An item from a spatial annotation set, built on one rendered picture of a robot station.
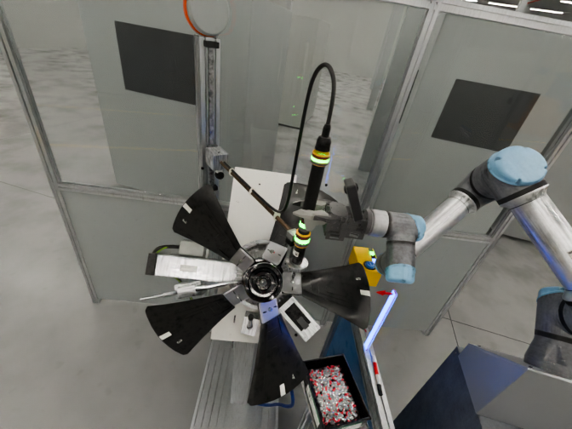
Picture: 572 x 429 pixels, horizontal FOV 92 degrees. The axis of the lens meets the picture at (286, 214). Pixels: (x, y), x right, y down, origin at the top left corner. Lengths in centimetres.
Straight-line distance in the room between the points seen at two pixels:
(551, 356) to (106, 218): 201
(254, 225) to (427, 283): 141
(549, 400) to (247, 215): 106
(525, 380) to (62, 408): 208
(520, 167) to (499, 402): 65
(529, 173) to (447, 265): 128
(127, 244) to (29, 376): 90
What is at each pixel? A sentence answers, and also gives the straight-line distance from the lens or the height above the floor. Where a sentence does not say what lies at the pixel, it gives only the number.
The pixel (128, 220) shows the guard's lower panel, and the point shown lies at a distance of 188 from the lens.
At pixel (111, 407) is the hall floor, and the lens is 210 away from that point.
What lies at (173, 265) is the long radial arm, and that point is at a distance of 107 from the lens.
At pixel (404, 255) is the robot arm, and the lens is 80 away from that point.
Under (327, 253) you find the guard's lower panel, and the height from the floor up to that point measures 73.
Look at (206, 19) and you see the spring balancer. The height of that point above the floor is 185.
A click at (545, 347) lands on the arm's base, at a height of 124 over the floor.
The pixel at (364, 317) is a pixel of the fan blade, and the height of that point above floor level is 116.
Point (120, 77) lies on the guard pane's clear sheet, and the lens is 155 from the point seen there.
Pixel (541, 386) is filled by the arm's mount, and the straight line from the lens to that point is 105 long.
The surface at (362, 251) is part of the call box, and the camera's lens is 133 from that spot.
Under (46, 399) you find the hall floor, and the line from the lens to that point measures 225.
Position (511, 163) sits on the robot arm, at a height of 166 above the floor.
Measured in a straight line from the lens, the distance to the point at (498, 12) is 156.
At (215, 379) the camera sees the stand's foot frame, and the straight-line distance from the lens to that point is 197.
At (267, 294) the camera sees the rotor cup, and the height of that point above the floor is 119.
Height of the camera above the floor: 186
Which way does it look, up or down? 33 degrees down
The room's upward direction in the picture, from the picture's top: 10 degrees clockwise
